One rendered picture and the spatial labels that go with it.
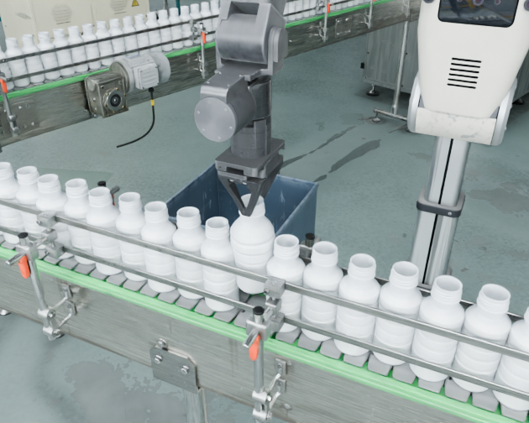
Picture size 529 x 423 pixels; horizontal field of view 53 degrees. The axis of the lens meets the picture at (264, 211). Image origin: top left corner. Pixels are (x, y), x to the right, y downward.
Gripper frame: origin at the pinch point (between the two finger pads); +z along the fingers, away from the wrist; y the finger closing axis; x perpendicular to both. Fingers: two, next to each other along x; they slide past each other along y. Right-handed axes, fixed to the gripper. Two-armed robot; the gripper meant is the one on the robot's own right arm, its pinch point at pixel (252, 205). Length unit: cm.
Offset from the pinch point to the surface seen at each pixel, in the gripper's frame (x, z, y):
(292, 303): 8.0, 14.6, 2.5
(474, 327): 34.1, 9.2, 2.4
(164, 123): -208, 122, -264
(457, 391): 34.1, 21.1, 3.2
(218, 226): -6.6, 6.2, -0.9
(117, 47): -114, 15, -110
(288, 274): 7.3, 8.9, 2.9
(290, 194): -16, 31, -56
